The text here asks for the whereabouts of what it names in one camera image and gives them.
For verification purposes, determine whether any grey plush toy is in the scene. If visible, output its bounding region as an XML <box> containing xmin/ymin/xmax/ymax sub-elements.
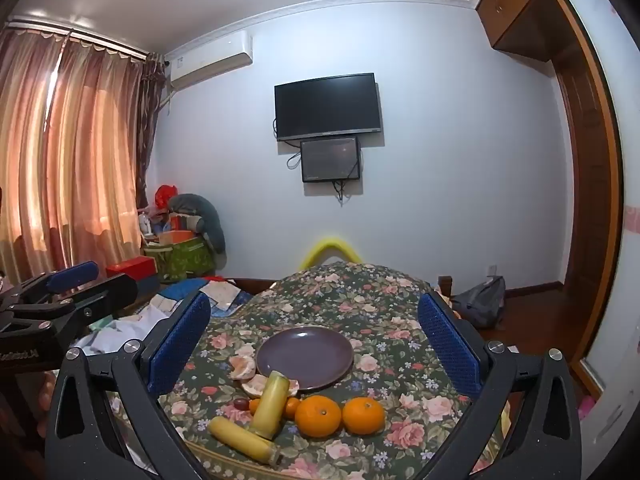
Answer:
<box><xmin>167</xmin><ymin>193</ymin><xmax>227</xmax><ymax>256</ymax></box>

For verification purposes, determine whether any purple round plate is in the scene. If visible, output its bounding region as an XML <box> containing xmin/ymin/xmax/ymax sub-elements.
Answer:
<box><xmin>256</xmin><ymin>326</ymin><xmax>355</xmax><ymax>393</ymax></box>

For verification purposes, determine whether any yellow sugarcane piece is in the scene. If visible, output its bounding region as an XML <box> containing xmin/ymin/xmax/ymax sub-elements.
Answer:
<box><xmin>250</xmin><ymin>371</ymin><xmax>291</xmax><ymax>441</ymax></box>
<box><xmin>207</xmin><ymin>416</ymin><xmax>282</xmax><ymax>467</ymax></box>

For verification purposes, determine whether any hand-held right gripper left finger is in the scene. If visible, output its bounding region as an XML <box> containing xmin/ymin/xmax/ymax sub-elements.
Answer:
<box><xmin>45</xmin><ymin>292</ymin><xmax>211</xmax><ymax>480</ymax></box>

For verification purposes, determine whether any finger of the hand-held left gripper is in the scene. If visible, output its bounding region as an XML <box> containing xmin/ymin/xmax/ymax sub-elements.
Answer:
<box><xmin>20</xmin><ymin>261</ymin><xmax>99</xmax><ymax>301</ymax></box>
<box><xmin>74</xmin><ymin>275</ymin><xmax>138</xmax><ymax>319</ymax></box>

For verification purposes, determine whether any pink curtain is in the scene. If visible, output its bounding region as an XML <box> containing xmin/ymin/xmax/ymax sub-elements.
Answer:
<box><xmin>0</xmin><ymin>27</ymin><xmax>166</xmax><ymax>281</ymax></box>

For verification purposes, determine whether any green storage box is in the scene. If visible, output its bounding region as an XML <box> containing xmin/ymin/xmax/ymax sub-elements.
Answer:
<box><xmin>144</xmin><ymin>237</ymin><xmax>217</xmax><ymax>283</ymax></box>

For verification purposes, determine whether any blue patchwork quilt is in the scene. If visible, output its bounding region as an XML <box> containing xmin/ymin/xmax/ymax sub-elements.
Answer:
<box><xmin>150</xmin><ymin>277</ymin><xmax>257</xmax><ymax>319</ymax></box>

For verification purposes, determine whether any white cloth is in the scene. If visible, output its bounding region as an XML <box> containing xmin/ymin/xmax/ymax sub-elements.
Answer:
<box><xmin>75</xmin><ymin>305</ymin><xmax>168</xmax><ymax>357</ymax></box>

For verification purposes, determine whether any red box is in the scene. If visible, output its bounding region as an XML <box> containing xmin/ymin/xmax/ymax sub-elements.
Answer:
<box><xmin>106</xmin><ymin>256</ymin><xmax>156</xmax><ymax>279</ymax></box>

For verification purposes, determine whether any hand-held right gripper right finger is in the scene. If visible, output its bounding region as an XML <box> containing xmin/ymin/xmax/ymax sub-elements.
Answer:
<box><xmin>417</xmin><ymin>292</ymin><xmax>583</xmax><ymax>480</ymax></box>

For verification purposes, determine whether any grey bag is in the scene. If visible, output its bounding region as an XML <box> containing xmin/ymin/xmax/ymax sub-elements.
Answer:
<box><xmin>450</xmin><ymin>276</ymin><xmax>507</xmax><ymax>331</ymax></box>

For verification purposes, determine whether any green floral blanket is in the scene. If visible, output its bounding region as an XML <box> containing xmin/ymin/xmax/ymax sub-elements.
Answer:
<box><xmin>107</xmin><ymin>260</ymin><xmax>511</xmax><ymax>480</ymax></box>

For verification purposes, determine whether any pomelo half with rind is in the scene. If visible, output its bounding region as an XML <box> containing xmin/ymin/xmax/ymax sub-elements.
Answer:
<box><xmin>241</xmin><ymin>374</ymin><xmax>301</xmax><ymax>398</ymax></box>

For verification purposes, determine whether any small black wall monitor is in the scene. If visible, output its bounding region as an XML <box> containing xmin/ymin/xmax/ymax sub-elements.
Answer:
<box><xmin>300</xmin><ymin>136</ymin><xmax>362</xmax><ymax>183</ymax></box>

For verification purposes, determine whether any white air conditioner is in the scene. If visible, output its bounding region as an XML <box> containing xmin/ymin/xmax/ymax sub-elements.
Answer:
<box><xmin>164</xmin><ymin>30</ymin><xmax>253</xmax><ymax>92</ymax></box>

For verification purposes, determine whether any black wall television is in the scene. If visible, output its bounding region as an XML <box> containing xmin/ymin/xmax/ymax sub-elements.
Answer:
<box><xmin>274</xmin><ymin>73</ymin><xmax>383</xmax><ymax>142</ymax></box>

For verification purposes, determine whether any large orange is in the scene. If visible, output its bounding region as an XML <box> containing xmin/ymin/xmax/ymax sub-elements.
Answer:
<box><xmin>342</xmin><ymin>397</ymin><xmax>386</xmax><ymax>436</ymax></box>
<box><xmin>294</xmin><ymin>395</ymin><xmax>343</xmax><ymax>440</ymax></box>

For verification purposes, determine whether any yellow curved pad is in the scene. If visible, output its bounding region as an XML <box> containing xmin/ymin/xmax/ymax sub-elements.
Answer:
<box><xmin>299</xmin><ymin>237</ymin><xmax>363</xmax><ymax>270</ymax></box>

